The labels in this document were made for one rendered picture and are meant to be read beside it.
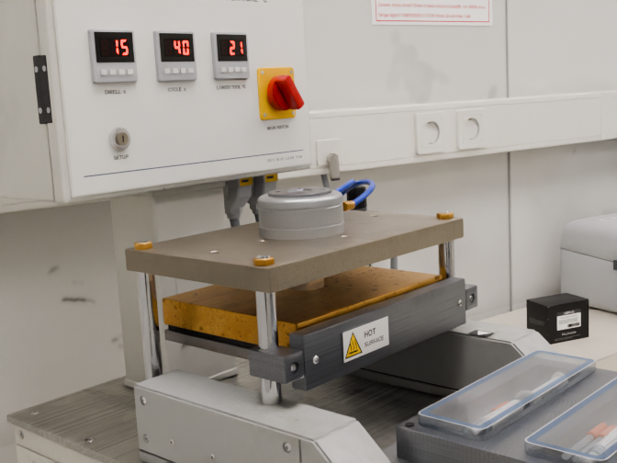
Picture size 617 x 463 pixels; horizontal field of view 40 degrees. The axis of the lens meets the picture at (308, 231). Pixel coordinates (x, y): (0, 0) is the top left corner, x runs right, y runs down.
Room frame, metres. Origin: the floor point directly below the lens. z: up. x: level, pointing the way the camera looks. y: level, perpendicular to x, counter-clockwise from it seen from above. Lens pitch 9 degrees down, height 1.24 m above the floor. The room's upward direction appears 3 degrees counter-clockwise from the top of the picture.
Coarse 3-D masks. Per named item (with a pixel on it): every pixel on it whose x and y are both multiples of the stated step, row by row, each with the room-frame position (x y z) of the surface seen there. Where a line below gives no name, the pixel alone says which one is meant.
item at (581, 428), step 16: (608, 384) 0.63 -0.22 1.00; (592, 400) 0.60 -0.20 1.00; (608, 400) 0.60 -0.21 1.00; (560, 416) 0.57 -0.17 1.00; (576, 416) 0.57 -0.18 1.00; (592, 416) 0.57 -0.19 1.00; (608, 416) 0.57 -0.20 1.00; (544, 432) 0.55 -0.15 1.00; (560, 432) 0.54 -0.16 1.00; (576, 432) 0.54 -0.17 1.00; (592, 432) 0.54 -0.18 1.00; (608, 432) 0.54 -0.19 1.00; (560, 448) 0.52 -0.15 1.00; (576, 448) 0.52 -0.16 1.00; (592, 448) 0.52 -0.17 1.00; (608, 448) 0.51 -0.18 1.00
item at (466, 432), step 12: (516, 360) 0.70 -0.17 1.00; (576, 372) 0.66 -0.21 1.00; (588, 372) 0.67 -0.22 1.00; (564, 384) 0.64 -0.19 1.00; (540, 396) 0.61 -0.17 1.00; (552, 396) 0.63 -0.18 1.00; (528, 408) 0.60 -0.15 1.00; (420, 420) 0.59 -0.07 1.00; (432, 420) 0.58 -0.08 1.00; (504, 420) 0.57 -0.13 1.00; (516, 420) 0.59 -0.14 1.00; (444, 432) 0.57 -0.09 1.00; (456, 432) 0.57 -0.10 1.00; (468, 432) 0.56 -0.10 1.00; (480, 432) 0.56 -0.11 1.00; (492, 432) 0.56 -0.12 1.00
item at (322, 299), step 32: (224, 288) 0.79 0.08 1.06; (288, 288) 0.78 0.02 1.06; (320, 288) 0.77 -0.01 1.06; (352, 288) 0.76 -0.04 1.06; (384, 288) 0.76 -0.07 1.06; (416, 288) 0.77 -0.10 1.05; (192, 320) 0.74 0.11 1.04; (224, 320) 0.71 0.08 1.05; (256, 320) 0.68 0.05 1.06; (288, 320) 0.67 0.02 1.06; (320, 320) 0.67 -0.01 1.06; (224, 352) 0.71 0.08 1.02
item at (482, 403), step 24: (528, 360) 0.70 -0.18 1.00; (552, 360) 0.69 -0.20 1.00; (576, 360) 0.69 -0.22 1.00; (480, 384) 0.65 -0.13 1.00; (504, 384) 0.64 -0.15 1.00; (528, 384) 0.64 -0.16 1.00; (552, 384) 0.64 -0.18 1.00; (432, 408) 0.60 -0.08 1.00; (456, 408) 0.60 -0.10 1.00; (480, 408) 0.59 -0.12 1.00; (504, 408) 0.59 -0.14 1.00
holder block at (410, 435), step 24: (576, 384) 0.66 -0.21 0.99; (600, 384) 0.66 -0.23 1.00; (552, 408) 0.61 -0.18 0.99; (408, 432) 0.59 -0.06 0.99; (432, 432) 0.58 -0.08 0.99; (504, 432) 0.57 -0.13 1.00; (528, 432) 0.57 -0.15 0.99; (408, 456) 0.59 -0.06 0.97; (432, 456) 0.57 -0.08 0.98; (456, 456) 0.56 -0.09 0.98; (480, 456) 0.54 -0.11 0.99; (504, 456) 0.53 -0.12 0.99; (528, 456) 0.53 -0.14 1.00
